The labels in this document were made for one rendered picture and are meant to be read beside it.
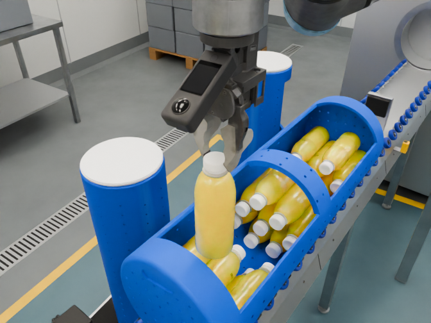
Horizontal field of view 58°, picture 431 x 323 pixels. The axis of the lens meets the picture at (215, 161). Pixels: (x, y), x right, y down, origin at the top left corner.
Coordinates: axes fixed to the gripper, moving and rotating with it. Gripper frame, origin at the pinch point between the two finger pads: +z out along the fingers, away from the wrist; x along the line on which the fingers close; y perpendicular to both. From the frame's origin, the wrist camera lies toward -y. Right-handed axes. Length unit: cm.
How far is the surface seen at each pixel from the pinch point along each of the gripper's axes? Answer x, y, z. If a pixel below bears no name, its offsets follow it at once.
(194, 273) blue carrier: 0.4, -5.3, 22.4
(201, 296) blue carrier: -2.8, -7.4, 24.0
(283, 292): -6, 22, 52
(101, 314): 76, 13, 131
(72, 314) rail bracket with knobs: 27, -18, 45
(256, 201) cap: 5.9, 24.8, 29.2
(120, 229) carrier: 52, 16, 61
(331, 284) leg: -4, 88, 121
